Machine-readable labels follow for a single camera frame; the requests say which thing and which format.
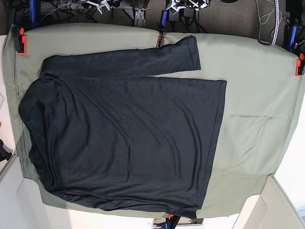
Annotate grey looped cable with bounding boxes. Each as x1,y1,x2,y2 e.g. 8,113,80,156
259,0,284,26

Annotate blue clamp handle right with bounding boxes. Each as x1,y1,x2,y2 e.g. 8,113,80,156
283,14,297,52

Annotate orange black clamp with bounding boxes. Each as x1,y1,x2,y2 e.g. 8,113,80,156
156,32,166,48
295,53,305,77
161,215,181,229
12,26,26,55

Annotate metal table bracket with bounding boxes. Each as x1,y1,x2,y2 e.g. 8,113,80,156
134,8,146,28

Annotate braided black white cable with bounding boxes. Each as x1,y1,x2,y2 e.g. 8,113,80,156
256,0,280,46

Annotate green table cloth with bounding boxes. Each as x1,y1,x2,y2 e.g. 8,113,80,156
2,23,305,218

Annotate beige plastic bin left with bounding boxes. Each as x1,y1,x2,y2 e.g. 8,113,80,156
0,155,72,229

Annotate beige plastic bin right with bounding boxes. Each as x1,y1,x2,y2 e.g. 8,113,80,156
233,175,305,229

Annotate orange black clamp centre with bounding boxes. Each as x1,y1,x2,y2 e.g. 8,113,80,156
156,32,166,48

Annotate blue clamp handle left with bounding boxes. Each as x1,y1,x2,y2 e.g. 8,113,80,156
29,0,38,28

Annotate dark long-sleeve T-shirt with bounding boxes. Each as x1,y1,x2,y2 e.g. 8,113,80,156
19,37,226,219

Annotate orange black clamp bottom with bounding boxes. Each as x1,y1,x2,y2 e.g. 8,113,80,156
161,215,181,229

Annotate beige plastic bin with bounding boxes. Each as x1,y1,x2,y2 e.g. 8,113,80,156
0,155,72,229
233,175,305,229

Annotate orange black clamp far left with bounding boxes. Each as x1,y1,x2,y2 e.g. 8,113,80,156
12,26,26,55

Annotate orange black clamp right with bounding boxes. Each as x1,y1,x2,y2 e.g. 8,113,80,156
295,53,305,77

